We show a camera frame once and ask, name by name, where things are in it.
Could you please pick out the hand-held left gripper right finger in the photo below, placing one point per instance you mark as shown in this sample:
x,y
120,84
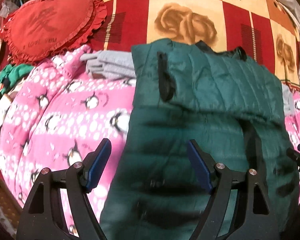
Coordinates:
x,y
198,166

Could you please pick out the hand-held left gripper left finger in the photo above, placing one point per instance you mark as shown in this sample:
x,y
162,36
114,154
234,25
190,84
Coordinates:
x,y
100,165

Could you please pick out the green quilted jacket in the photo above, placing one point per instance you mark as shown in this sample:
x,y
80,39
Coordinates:
x,y
202,92

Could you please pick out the light grey cloth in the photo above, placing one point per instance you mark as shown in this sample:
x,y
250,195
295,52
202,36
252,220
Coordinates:
x,y
287,102

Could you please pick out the pink penguin blanket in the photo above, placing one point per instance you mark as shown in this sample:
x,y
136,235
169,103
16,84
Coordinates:
x,y
65,105

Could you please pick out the grey folded cloth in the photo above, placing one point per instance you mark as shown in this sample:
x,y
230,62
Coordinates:
x,y
110,63

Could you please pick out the green ruffled cloth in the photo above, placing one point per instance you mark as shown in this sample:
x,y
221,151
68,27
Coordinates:
x,y
12,73

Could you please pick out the red heart ruffled pillow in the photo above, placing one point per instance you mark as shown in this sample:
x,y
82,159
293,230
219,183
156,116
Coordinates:
x,y
47,27

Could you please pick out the rose print checkered blanket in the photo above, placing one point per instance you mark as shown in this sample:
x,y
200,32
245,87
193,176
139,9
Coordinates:
x,y
140,17

